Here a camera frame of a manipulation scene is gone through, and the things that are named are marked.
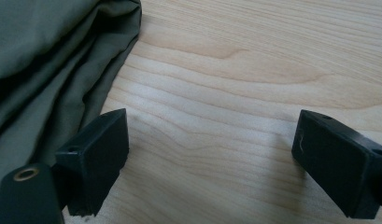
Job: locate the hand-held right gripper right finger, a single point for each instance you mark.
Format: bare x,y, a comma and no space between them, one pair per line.
332,168

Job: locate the olive green cloth garment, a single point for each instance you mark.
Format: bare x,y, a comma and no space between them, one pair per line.
48,62

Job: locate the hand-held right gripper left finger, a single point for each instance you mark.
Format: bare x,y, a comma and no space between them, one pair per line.
95,161

